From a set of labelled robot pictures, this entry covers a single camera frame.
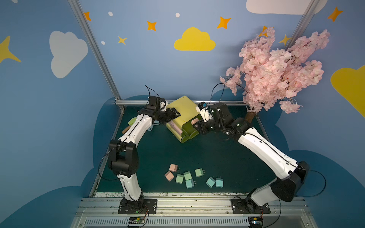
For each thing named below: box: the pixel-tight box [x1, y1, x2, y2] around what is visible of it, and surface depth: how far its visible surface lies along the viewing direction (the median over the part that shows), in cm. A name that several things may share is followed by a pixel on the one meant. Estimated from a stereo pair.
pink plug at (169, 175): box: [164, 171, 175, 182], surface depth 85 cm
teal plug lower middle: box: [185, 179, 197, 189], surface depth 82 cm
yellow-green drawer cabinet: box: [165, 95, 203, 139], surface depth 88 cm
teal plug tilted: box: [205, 176, 216, 189], surface depth 83 cm
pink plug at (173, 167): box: [169, 163, 180, 173], surface depth 88 cm
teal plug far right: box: [215, 176, 224, 188], surface depth 83 cm
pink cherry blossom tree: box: [219, 26, 331, 123], surface depth 67 cm
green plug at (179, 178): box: [175, 173, 184, 184], surface depth 84 cm
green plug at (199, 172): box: [194, 168, 206, 178], surface depth 87 cm
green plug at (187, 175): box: [183, 171, 193, 181], surface depth 85 cm
